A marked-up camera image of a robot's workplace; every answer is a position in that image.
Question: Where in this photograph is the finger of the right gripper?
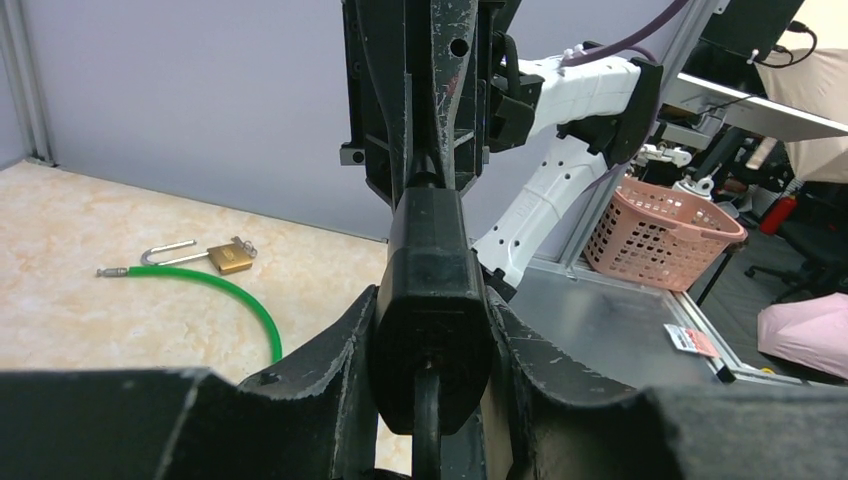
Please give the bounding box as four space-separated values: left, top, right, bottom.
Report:
340 1 494 208

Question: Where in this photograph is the green cable lock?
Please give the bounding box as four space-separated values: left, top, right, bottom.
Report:
95 266 284 363

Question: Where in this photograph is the black padlock with keys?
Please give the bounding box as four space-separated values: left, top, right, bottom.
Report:
369 153 493 479

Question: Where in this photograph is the pink fabric bundle outside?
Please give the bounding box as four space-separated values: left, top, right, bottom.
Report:
757 293 847 379

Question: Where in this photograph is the brass padlock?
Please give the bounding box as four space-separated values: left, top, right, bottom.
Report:
140 236 258 275

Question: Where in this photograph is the pink plastic basket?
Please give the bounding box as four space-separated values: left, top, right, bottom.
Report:
583 177 747 292

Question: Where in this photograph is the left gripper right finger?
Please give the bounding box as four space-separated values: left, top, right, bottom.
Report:
486 290 847 479

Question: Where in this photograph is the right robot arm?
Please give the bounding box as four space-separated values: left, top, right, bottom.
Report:
340 1 663 300

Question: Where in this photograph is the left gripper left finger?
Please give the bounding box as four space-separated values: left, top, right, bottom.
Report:
1 286 377 479

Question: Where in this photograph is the small white paper label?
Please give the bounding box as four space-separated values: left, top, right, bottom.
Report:
664 324 720 358

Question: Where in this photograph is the aluminium frame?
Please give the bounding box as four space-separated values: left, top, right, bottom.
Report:
0 0 848 389

